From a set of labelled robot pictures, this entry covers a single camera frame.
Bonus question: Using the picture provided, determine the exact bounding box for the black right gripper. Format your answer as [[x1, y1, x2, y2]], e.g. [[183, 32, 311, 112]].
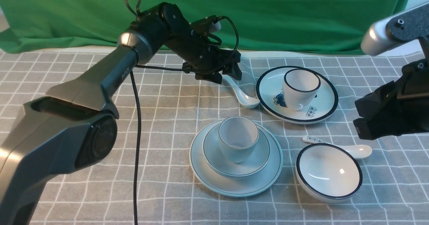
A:
[[353, 64, 429, 141]]

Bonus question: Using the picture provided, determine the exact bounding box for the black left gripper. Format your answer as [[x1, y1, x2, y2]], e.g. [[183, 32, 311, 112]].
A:
[[171, 32, 242, 84]]

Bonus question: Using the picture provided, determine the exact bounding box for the light blue spoon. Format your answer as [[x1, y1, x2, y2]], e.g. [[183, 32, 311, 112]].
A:
[[222, 75, 260, 109]]

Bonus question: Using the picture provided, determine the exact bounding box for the light blue cup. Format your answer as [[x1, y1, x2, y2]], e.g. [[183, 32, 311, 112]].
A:
[[218, 116, 259, 163]]

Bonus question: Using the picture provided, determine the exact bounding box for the light blue bowl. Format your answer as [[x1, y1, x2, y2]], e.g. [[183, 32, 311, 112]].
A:
[[202, 124, 271, 178]]

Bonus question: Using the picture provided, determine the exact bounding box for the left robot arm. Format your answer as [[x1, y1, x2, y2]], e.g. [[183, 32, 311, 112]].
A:
[[1, 2, 242, 225]]

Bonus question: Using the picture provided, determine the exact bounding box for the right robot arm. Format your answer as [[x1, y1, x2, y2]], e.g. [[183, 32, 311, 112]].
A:
[[255, 3, 428, 141]]

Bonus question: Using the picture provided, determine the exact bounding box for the white plate dark rim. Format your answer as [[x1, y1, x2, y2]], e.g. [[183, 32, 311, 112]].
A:
[[256, 66, 339, 125]]

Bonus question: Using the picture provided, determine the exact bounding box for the grey checked tablecloth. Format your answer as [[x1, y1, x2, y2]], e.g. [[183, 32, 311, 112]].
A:
[[0, 50, 428, 225]]

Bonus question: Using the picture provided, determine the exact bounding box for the white patterned spoon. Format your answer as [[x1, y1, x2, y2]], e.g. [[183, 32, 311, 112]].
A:
[[302, 135, 373, 159]]

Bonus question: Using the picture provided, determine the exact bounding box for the white cup dark rim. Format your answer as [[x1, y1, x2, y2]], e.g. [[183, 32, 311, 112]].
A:
[[283, 68, 321, 111]]

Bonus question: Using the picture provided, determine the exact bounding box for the white bowl dark rim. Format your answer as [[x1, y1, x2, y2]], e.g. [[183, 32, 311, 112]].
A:
[[295, 144, 363, 204]]

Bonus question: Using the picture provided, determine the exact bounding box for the green backdrop cloth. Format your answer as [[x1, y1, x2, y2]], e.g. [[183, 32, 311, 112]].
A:
[[0, 0, 409, 55]]

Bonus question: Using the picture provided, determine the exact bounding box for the light blue plate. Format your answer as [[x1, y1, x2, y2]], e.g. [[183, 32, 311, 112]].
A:
[[189, 120, 284, 198]]

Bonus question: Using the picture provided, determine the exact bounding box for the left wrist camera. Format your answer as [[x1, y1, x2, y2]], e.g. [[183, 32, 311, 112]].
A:
[[190, 15, 221, 35]]

